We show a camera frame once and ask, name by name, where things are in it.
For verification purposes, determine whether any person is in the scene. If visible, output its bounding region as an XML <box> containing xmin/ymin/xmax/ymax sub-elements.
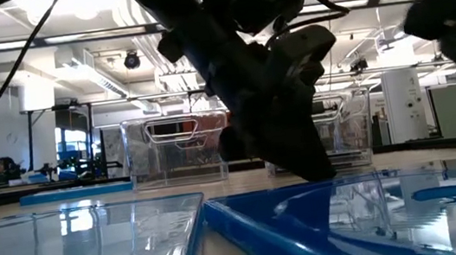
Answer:
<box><xmin>0</xmin><ymin>155</ymin><xmax>26</xmax><ymax>185</ymax></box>

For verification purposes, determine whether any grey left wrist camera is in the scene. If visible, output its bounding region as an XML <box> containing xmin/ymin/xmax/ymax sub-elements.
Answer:
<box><xmin>270</xmin><ymin>22</ymin><xmax>342</xmax><ymax>92</ymax></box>

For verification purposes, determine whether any black ceiling spotlight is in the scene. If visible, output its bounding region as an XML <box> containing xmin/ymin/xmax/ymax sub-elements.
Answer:
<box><xmin>121</xmin><ymin>48</ymin><xmax>142</xmax><ymax>71</ymax></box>

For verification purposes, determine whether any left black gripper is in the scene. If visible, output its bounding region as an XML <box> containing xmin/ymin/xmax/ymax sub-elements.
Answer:
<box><xmin>120</xmin><ymin>0</ymin><xmax>339</xmax><ymax>203</ymax></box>

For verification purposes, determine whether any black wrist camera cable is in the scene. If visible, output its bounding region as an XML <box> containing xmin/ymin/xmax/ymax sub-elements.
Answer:
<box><xmin>260</xmin><ymin>0</ymin><xmax>354</xmax><ymax>49</ymax></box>

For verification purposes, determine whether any white cylindrical machine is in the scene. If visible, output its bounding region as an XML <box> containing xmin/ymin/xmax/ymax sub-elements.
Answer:
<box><xmin>379</xmin><ymin>67</ymin><xmax>430</xmax><ymax>145</ymax></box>

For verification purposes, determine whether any grey-green partition panel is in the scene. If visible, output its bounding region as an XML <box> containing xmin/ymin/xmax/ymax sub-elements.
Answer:
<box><xmin>427</xmin><ymin>84</ymin><xmax>456</xmax><ymax>141</ymax></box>

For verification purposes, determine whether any long black arm cable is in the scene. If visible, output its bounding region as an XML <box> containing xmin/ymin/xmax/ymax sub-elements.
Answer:
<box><xmin>0</xmin><ymin>0</ymin><xmax>85</xmax><ymax>155</ymax></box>

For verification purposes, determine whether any clear plastic bin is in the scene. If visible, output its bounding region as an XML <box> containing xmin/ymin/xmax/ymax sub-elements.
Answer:
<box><xmin>119</xmin><ymin>108</ymin><xmax>236</xmax><ymax>194</ymax></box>
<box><xmin>257</xmin><ymin>86</ymin><xmax>379</xmax><ymax>179</ymax></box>

